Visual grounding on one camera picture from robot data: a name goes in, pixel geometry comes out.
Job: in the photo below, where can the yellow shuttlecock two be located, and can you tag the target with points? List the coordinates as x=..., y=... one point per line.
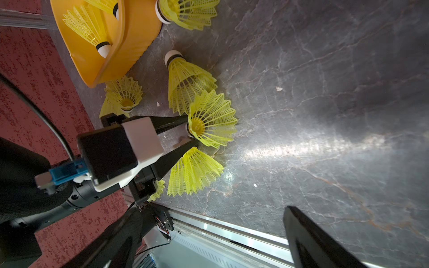
x=87, y=22

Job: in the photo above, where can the yellow shuttlecock five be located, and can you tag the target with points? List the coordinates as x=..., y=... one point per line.
x=185, y=82

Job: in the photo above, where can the yellow shuttlecock ten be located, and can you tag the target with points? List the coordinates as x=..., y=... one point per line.
x=159, y=186

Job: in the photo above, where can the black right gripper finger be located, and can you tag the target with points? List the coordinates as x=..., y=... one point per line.
x=311, y=246

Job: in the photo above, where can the yellow shuttlecock eight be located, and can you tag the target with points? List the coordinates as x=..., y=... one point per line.
x=193, y=172

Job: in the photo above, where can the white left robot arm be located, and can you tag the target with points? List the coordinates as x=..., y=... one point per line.
x=35, y=194

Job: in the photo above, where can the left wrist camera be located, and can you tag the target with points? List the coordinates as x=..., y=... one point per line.
x=111, y=156

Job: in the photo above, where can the yellow shuttlecock seven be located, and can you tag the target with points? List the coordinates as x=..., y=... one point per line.
x=212, y=120

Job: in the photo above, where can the yellow shuttlecock six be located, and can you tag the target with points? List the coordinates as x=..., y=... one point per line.
x=122, y=96

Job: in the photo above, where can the yellow shuttlecock three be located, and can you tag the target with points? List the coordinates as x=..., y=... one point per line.
x=189, y=14

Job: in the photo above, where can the yellow shuttlecock one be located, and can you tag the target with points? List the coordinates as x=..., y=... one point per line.
x=109, y=6

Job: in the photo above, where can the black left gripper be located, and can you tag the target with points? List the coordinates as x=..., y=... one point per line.
x=118, y=244

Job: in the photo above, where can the yellow plastic storage box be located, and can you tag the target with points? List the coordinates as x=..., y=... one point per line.
x=130, y=35

